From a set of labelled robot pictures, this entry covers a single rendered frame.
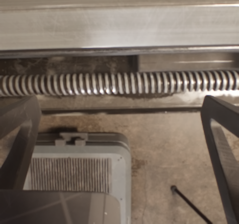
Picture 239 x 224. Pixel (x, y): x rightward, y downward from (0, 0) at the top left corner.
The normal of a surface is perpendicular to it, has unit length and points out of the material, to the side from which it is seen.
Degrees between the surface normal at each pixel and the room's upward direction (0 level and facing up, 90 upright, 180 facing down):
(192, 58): 0
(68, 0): 45
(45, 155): 0
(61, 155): 0
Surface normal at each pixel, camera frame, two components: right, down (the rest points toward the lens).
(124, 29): 0.00, 0.69
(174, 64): -0.01, 0.13
